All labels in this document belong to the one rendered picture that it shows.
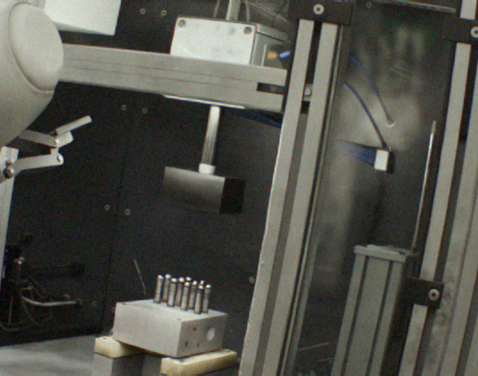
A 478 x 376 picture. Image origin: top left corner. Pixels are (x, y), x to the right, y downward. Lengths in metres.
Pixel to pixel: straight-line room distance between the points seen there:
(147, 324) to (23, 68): 0.63
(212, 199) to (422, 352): 0.40
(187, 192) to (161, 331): 0.18
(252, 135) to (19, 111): 0.87
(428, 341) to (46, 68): 0.50
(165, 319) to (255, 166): 0.37
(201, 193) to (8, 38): 0.65
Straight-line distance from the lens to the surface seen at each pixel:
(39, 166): 1.10
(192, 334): 1.35
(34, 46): 0.78
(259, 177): 1.61
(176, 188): 1.38
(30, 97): 0.78
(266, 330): 1.13
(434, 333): 1.07
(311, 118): 1.11
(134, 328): 1.35
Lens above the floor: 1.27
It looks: 3 degrees down
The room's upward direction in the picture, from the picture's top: 10 degrees clockwise
